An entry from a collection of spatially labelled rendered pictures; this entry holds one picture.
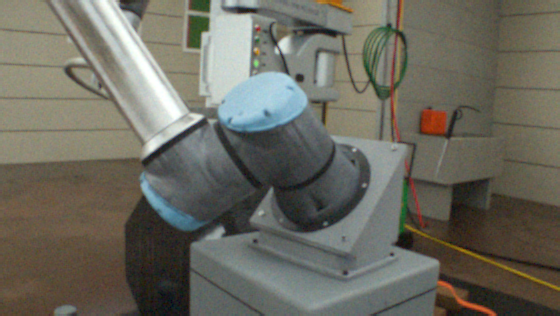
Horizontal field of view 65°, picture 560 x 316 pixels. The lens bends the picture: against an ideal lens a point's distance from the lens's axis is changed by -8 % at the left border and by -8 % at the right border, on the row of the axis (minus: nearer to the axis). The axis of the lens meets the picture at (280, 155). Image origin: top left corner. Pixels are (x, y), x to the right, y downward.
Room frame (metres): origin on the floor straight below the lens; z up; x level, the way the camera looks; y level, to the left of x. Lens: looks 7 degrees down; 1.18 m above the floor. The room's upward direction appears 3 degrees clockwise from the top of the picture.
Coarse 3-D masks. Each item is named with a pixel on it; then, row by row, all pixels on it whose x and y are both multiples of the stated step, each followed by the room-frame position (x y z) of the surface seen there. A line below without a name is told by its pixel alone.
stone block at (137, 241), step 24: (264, 192) 2.03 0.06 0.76; (144, 216) 1.99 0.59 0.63; (240, 216) 1.84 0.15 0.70; (144, 240) 1.99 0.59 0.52; (168, 240) 1.86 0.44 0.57; (192, 240) 1.74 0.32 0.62; (144, 264) 2.00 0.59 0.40; (168, 264) 1.86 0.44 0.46; (144, 288) 2.00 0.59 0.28; (168, 288) 1.86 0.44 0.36; (144, 312) 2.00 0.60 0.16; (168, 312) 1.86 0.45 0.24
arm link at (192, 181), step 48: (48, 0) 0.85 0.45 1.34; (96, 0) 0.84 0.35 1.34; (96, 48) 0.83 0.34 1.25; (144, 48) 0.88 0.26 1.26; (144, 96) 0.83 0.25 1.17; (144, 144) 0.85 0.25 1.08; (192, 144) 0.82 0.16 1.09; (144, 192) 0.83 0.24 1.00; (192, 192) 0.81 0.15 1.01; (240, 192) 0.84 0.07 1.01
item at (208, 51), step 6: (204, 48) 2.99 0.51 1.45; (210, 48) 2.95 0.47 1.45; (204, 54) 2.99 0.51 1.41; (210, 54) 2.95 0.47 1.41; (204, 60) 2.98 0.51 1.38; (210, 60) 2.95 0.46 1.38; (204, 66) 2.98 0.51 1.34; (210, 66) 2.95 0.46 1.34; (204, 72) 2.98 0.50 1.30; (210, 72) 2.94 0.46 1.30; (204, 78) 2.98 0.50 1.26; (210, 78) 2.94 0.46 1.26
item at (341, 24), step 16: (224, 0) 2.15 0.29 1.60; (240, 0) 2.11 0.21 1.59; (256, 0) 2.13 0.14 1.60; (272, 0) 2.21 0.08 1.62; (288, 0) 2.32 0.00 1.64; (304, 0) 2.43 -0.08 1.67; (272, 16) 2.36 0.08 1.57; (288, 16) 2.34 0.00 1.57; (304, 16) 2.44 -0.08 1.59; (320, 16) 2.57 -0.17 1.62; (336, 16) 2.68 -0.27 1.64; (352, 16) 2.83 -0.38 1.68; (304, 32) 2.73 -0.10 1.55; (320, 32) 2.68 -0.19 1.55; (336, 32) 2.74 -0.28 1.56
